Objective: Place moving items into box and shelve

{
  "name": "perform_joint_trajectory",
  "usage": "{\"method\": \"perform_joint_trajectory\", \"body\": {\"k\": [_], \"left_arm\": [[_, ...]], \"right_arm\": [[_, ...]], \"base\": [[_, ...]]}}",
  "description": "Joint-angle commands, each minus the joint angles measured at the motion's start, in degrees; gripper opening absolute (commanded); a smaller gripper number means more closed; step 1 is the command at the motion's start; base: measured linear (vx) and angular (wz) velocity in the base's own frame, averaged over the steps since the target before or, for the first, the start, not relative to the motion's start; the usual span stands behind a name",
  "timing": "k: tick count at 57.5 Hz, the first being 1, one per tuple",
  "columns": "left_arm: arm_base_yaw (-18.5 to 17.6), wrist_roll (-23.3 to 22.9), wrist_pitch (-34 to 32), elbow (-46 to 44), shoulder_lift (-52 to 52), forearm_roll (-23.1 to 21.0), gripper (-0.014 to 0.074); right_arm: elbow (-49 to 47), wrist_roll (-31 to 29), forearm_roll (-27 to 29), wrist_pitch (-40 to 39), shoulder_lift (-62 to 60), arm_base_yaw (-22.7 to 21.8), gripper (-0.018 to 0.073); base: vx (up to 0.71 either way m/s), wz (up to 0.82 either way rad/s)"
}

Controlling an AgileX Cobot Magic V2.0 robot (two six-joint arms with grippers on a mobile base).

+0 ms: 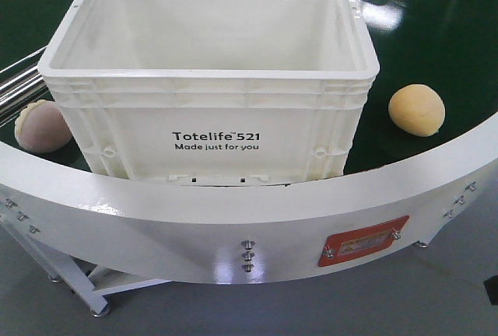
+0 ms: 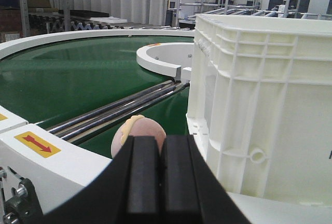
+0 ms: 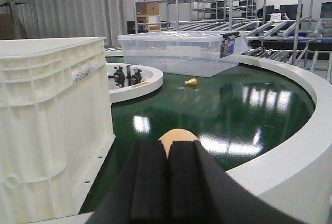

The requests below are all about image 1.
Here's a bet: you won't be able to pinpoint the white conveyor support leg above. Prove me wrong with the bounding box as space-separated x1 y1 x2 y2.
1 214 166 317

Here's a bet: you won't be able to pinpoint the pink plush bun toy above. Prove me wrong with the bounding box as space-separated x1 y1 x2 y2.
14 100 72 153

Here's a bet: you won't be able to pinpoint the white curved conveyor rim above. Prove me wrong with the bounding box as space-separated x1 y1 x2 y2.
1 117 497 284

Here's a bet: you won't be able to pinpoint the chrome guide rail bars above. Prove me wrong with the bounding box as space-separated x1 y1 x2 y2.
1 47 47 126

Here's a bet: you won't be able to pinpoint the yellow plush bun toy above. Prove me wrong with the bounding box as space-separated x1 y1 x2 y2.
388 84 446 137

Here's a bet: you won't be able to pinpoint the white plastic Totelife crate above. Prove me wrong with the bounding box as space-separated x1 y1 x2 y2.
38 0 380 186

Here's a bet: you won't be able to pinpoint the orange warning label plate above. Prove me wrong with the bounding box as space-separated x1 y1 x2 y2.
317 215 409 268

